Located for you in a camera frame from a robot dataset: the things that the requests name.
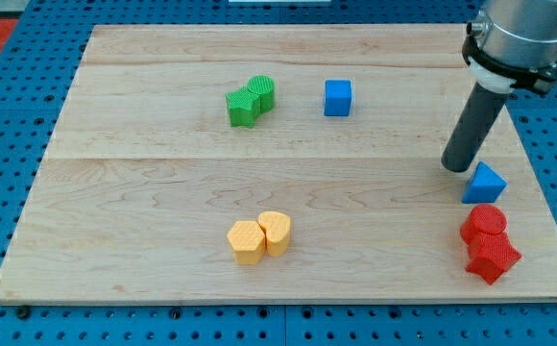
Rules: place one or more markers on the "wooden board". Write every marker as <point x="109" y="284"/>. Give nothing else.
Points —
<point x="144" y="176"/>

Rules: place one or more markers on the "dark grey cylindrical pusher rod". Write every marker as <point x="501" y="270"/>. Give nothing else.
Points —
<point x="475" y="122"/>

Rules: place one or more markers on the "red circle block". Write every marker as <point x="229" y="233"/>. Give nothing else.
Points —
<point x="483" y="219"/>

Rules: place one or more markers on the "green circle block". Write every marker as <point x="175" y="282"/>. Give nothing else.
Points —
<point x="264" y="87"/>

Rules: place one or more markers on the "blue cube block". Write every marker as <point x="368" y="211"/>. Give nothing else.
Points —
<point x="337" y="98"/>

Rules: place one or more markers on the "green star block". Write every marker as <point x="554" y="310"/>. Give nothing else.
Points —
<point x="243" y="107"/>

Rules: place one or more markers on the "yellow heart block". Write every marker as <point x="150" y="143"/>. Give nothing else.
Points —
<point x="277" y="227"/>

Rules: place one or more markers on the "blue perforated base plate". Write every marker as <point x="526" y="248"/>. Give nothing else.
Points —
<point x="41" y="44"/>

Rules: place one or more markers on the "yellow hexagon block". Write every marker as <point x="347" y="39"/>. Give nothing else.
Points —
<point x="247" y="241"/>

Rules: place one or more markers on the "blue triangle block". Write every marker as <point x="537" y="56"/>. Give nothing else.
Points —
<point x="484" y="185"/>

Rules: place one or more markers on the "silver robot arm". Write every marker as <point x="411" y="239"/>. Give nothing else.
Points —
<point x="511" y="44"/>

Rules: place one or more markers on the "red star block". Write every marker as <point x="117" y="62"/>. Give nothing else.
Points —
<point x="491" y="256"/>

